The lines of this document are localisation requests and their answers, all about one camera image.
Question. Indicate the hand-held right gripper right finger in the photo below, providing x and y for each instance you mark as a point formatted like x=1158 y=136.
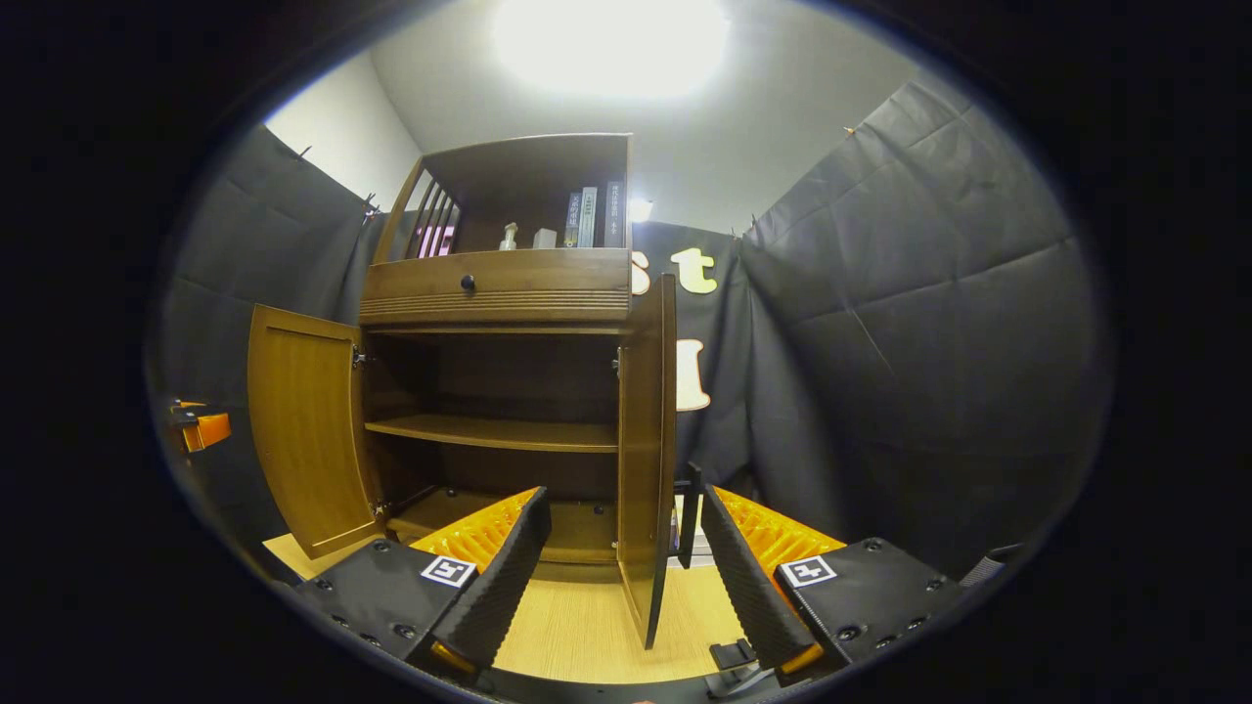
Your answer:
x=748 y=587

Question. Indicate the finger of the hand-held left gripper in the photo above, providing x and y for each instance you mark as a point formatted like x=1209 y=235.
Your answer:
x=207 y=430

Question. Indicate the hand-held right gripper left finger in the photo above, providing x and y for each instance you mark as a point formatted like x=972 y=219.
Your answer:
x=504 y=587

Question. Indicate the wooden shoe cabinet door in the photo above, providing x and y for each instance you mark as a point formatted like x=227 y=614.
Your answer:
x=303 y=430
x=646 y=440

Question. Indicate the wooden double-door shoe cabinet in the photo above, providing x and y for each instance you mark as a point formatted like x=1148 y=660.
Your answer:
x=489 y=430

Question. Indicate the black backdrop cloth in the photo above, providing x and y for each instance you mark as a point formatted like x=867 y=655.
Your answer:
x=929 y=342

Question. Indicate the wooden drawer with black knob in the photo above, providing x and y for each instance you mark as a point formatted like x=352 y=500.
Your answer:
x=548 y=279

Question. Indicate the small white vase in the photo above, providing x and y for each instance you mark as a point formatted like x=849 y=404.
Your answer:
x=509 y=238

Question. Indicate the small white box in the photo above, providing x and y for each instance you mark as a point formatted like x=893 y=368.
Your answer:
x=545 y=239

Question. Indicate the dark blue book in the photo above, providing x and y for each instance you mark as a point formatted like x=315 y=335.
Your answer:
x=573 y=220

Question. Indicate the light grey book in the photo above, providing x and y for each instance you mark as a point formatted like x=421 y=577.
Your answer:
x=588 y=217

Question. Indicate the black book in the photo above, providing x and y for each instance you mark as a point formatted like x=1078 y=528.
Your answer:
x=614 y=213

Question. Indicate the large ceiling light panel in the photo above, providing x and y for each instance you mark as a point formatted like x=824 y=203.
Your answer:
x=611 y=44

